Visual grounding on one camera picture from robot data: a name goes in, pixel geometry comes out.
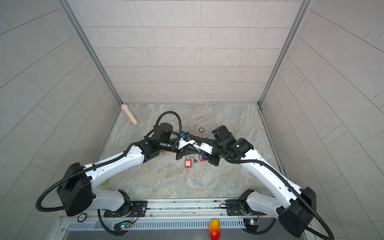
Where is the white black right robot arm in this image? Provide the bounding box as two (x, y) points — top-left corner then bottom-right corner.
(182, 126), (335, 240)

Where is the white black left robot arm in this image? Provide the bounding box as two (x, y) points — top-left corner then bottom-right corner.
(35, 120), (200, 217)

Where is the red yellow toy fruit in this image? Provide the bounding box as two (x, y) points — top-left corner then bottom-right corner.
(209, 219), (221, 240)

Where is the small green cube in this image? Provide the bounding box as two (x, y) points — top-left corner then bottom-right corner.
(100, 180), (108, 186)

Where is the right circuit board with wires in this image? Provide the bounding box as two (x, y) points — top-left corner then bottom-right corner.
(243, 219), (260, 234)

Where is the circuit board with wires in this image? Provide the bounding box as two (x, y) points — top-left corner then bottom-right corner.
(114, 221), (132, 233)
(243, 219), (260, 234)

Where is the metal base rail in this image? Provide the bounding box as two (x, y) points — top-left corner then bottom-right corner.
(58, 196), (310, 232)

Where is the left circuit board with wires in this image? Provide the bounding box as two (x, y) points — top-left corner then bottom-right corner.
(114, 221), (132, 233)

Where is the dark poker chip on rail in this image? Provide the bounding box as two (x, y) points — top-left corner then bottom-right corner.
(77, 213), (87, 223)

